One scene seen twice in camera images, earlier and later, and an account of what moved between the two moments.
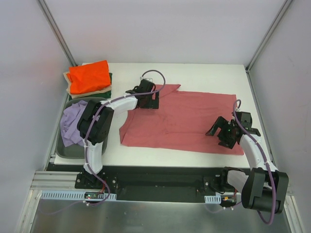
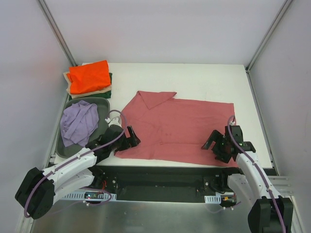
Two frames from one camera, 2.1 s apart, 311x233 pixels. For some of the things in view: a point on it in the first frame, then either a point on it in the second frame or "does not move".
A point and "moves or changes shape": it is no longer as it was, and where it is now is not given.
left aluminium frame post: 43,6 does not move
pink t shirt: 181,123 moves or changes shape
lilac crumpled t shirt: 70,131 does not move
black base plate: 150,184 does not move
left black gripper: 150,106 → 127,141
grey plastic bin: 77,152 does not move
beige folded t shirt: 78,95 does not move
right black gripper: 223,133 → 219,149
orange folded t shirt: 89,77 does not move
